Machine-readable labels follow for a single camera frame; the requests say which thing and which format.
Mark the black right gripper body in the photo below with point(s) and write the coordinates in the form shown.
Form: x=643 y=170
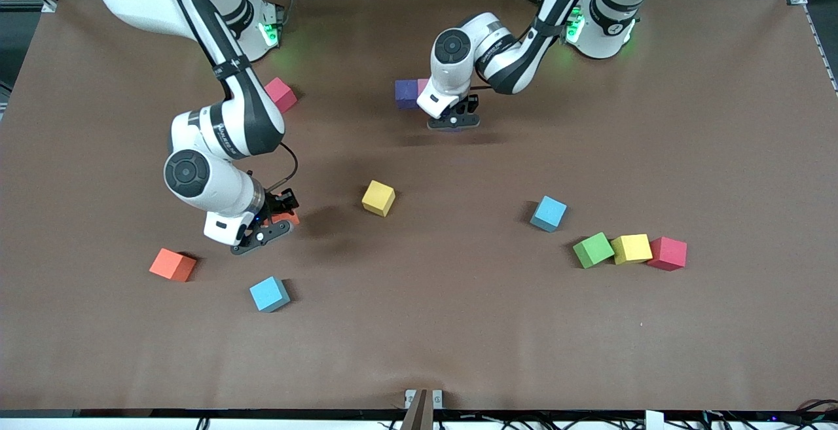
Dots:
x=279 y=203

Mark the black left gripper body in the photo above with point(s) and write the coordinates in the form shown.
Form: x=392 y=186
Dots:
x=469 y=102

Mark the orange foam cube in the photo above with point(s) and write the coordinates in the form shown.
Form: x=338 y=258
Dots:
x=288 y=219
x=172 y=265

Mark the pink foam cube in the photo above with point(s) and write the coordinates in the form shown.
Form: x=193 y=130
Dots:
x=423 y=85

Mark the purple foam cube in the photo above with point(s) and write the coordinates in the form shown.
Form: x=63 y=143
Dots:
x=406 y=94

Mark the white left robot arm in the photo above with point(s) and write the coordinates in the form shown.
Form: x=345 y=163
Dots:
x=510 y=57

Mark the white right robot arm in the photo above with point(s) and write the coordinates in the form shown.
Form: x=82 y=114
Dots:
x=222 y=129

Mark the yellow foam cube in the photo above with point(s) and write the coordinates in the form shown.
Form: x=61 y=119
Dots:
x=632 y=249
x=378 y=197

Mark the blue foam cube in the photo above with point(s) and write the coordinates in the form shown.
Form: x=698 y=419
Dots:
x=548 y=213
x=268 y=294

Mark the red foam cube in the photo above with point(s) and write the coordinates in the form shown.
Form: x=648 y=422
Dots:
x=668 y=253
x=285 y=95

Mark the brown paper table cover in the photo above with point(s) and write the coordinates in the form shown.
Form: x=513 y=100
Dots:
x=419 y=325

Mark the green foam cube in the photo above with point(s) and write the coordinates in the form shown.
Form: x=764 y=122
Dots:
x=593 y=250

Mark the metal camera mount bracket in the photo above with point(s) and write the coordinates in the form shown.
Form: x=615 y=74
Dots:
x=419 y=413

